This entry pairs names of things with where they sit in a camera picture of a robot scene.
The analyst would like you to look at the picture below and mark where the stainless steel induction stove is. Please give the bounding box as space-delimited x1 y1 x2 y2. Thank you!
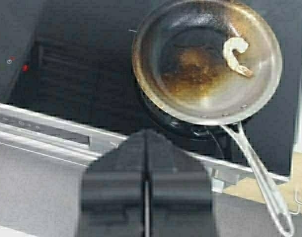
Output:
0 0 302 184

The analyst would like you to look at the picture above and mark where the raw grey shrimp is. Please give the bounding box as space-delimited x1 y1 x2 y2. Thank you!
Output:
222 37 254 78

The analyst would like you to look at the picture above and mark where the small black frying pan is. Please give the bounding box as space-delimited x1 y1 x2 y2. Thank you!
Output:
131 0 295 237

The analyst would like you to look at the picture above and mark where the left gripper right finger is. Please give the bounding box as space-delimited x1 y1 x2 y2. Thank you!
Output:
147 130 218 237

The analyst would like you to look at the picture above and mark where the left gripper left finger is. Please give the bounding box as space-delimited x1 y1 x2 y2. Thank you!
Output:
76 130 146 237

